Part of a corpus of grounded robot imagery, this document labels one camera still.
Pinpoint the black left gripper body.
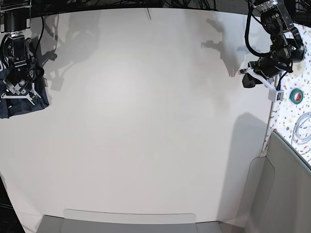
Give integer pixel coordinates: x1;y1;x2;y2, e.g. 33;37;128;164
248;57;282;78

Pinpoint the blue t-shirt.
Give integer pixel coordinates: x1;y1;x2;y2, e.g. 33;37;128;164
0;67;49;118

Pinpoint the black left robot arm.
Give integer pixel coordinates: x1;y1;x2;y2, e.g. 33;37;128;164
239;0;306;88

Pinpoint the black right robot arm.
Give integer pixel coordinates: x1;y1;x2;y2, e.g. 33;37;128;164
0;0;39;100

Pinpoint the clear tape dispenser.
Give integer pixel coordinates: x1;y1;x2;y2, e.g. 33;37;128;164
290;60;306;78

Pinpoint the green tape roll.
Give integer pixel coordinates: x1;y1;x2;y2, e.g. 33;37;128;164
289;88;304;105

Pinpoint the speckled white side table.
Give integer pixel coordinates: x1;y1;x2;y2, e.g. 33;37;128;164
261;24;311;164

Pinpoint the grey chair right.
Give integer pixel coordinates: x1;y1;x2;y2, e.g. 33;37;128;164
244;133;311;233

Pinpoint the grey chair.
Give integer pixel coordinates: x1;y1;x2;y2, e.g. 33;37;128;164
37;209;222;233
244;133;311;233

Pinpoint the grey chair front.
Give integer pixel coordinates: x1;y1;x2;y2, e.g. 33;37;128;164
37;209;222;233

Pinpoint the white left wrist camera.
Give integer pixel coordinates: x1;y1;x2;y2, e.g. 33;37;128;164
238;67;284;102

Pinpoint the coiled white cable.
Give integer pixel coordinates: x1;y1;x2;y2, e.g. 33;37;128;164
293;111;311;145

